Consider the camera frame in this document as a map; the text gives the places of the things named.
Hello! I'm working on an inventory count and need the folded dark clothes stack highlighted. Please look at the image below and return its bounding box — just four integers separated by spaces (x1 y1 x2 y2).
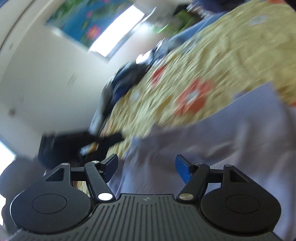
98 58 161 121

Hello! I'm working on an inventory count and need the green plastic chair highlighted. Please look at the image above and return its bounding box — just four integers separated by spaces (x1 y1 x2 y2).
162 4 202 34

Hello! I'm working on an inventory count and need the bright window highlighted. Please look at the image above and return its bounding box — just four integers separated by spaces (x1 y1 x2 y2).
89 5 157 60

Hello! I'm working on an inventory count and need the blue bed sheet edge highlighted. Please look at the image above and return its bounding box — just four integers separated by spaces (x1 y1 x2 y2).
168 11 227 48

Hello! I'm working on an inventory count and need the lavender long sleeve top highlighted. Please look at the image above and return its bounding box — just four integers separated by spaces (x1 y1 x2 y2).
108 83 295 240

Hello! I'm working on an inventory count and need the yellow floral quilt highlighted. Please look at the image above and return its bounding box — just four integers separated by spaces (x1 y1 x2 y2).
101 1 295 157

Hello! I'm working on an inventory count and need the lotus print roller blind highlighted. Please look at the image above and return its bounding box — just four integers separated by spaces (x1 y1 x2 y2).
47 0 133 48

